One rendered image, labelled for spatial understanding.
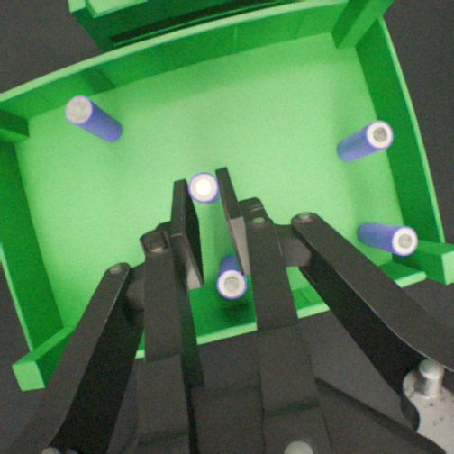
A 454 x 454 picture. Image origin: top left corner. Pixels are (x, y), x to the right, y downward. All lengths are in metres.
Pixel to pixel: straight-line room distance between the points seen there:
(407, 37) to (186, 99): 0.54
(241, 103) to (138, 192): 0.11
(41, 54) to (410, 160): 0.65
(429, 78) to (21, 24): 0.77
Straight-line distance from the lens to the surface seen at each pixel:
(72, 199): 0.30
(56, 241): 0.31
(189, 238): 0.16
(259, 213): 0.17
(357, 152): 0.25
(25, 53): 0.77
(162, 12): 0.49
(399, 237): 0.24
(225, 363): 0.66
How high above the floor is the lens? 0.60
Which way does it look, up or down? 86 degrees down
